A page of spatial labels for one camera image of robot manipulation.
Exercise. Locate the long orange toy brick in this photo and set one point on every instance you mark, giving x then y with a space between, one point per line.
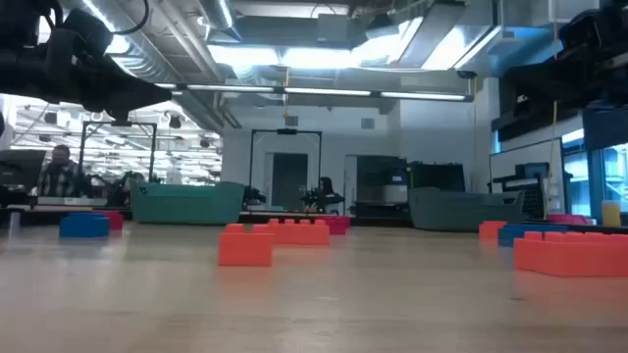
304 234

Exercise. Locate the small orange toy brick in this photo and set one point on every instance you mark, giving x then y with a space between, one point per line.
245 250

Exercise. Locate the silver spiral air duct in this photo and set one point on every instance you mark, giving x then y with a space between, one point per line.
218 15

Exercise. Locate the grey wall vent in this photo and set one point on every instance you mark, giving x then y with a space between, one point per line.
291 121
367 123

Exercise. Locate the black computer monitor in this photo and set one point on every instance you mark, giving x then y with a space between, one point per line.
22 169

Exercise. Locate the teal plastic bin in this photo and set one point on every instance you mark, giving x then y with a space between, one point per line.
186 208

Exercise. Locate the whiteboard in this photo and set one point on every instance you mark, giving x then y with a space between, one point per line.
510 154

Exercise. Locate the red toy brick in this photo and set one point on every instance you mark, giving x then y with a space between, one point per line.
117 220
338 225

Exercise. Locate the linear ceiling light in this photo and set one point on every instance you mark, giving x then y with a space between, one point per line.
230 88
169 86
326 91
422 96

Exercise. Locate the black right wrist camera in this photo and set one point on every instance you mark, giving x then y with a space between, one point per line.
586 29

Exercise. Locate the white barrel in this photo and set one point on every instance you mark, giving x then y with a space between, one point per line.
395 193

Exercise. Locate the black wall camera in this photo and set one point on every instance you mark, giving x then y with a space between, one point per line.
466 75

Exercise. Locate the black pegboard rack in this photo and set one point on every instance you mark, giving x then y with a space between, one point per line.
532 171

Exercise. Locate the person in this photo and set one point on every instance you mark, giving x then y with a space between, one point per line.
326 186
60 179

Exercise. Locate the grey rectangular duct box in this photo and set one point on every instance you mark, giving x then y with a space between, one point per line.
336 28

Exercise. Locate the grey-blue plastic bin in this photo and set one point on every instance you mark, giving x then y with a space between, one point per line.
461 213

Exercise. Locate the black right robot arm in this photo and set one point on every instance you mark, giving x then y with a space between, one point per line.
623 73

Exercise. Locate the white tray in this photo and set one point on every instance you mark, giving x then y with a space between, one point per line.
73 201

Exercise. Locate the black background robot arm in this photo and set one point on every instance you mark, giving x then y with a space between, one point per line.
319 201
118 193
254 196

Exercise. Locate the small blue toy brick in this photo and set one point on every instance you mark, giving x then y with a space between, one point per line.
83 228

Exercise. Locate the yellow cup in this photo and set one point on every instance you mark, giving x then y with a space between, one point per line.
611 215

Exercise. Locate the black aluminium frame rail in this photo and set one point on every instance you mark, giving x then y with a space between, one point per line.
373 222
603 229
34 218

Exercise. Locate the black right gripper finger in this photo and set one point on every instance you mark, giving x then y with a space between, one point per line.
544 81

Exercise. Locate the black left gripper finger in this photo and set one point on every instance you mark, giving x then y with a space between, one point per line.
132 85
120 105

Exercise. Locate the pink toy brick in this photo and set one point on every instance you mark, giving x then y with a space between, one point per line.
566 219

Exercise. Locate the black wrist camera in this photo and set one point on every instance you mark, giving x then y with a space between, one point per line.
88 32
586 29

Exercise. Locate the grey metal post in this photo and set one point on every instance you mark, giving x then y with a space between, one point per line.
15 223

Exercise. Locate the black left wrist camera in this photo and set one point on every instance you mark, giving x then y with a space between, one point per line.
88 32

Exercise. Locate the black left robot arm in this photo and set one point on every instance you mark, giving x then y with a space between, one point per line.
22 73

